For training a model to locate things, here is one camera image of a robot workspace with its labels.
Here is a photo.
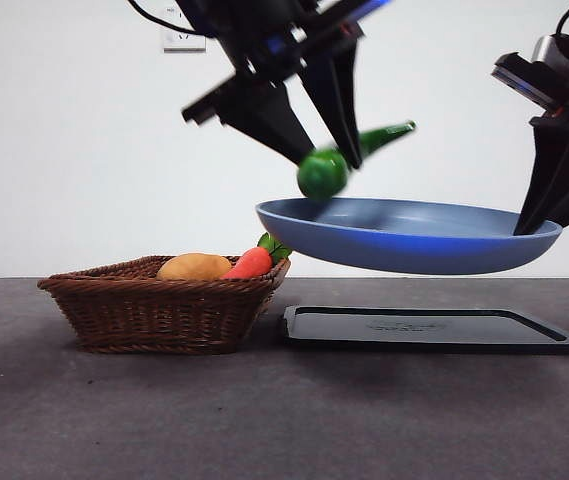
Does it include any black rectangular tray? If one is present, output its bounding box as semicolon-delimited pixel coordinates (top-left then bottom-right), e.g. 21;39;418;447
281;304;569;356

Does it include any white wall socket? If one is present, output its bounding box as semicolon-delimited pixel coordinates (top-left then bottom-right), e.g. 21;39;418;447
162;4;207;54

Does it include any brown wicker basket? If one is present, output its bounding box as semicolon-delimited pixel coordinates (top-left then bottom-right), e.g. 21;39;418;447
37;255;293;355

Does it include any yellow-brown potato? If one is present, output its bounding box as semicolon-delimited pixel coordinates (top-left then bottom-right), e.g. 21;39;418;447
156;253;234;281

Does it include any black cable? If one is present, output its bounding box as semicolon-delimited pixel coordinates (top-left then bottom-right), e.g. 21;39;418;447
126;0;215;40

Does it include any long green pepper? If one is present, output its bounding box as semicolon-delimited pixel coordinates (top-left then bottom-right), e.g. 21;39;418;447
296;120;418;203

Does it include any light blue round plate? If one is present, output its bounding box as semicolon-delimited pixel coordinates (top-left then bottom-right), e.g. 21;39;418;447
255;197;564;276

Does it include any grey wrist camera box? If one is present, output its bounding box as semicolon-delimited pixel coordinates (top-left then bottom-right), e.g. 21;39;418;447
491;35;565;110

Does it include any orange carrot with green leaves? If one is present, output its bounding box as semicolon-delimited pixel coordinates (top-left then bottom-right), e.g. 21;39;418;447
221;232;293;280

